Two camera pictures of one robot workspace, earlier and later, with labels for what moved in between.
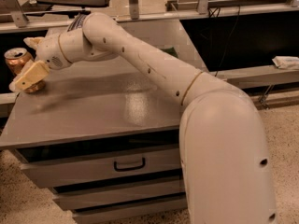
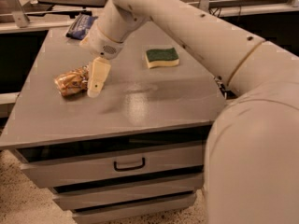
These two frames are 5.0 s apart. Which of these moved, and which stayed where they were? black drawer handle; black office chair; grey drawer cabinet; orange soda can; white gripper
Moved: white gripper; orange soda can
Stayed: black office chair; grey drawer cabinet; black drawer handle
